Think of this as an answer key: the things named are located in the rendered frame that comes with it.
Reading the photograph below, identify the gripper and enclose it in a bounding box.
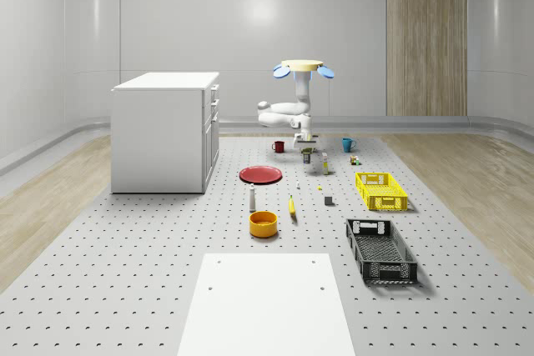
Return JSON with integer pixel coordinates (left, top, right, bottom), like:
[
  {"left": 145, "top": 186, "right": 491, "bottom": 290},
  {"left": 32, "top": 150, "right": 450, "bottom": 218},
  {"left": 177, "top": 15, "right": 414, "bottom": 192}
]
[{"left": 293, "top": 133, "right": 319, "bottom": 154}]

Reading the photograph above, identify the red plate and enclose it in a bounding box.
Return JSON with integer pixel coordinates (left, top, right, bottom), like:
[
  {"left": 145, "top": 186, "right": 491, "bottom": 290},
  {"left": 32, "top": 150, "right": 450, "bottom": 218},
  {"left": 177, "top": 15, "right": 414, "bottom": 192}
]
[{"left": 239, "top": 165, "right": 285, "bottom": 185}]

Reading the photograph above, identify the yellow bowl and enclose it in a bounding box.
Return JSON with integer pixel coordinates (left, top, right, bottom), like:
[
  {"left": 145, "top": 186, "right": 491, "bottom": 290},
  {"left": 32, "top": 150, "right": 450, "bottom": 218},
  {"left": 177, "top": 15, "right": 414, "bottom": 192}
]
[{"left": 249, "top": 210, "right": 279, "bottom": 239}]

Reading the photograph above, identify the yellow basket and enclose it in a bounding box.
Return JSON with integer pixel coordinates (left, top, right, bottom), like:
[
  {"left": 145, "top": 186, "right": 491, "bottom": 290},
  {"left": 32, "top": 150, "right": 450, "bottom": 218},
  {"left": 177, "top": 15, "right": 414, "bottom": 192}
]
[{"left": 355, "top": 172, "right": 409, "bottom": 212}]

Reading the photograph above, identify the white cabinet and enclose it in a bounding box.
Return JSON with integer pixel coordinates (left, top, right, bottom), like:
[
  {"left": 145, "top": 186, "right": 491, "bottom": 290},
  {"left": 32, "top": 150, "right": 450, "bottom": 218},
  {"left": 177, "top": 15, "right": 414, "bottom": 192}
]
[{"left": 110, "top": 72, "right": 220, "bottom": 195}]

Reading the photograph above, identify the dark grey basket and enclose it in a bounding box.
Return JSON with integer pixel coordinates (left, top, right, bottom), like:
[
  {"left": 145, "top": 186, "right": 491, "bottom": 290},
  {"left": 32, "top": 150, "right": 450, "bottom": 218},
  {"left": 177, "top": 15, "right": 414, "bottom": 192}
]
[{"left": 345, "top": 218, "right": 419, "bottom": 286}]

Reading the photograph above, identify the white board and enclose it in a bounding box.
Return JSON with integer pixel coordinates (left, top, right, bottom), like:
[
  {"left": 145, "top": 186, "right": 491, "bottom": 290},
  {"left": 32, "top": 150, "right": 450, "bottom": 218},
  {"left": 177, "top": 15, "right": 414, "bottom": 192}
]
[{"left": 177, "top": 253, "right": 356, "bottom": 356}]

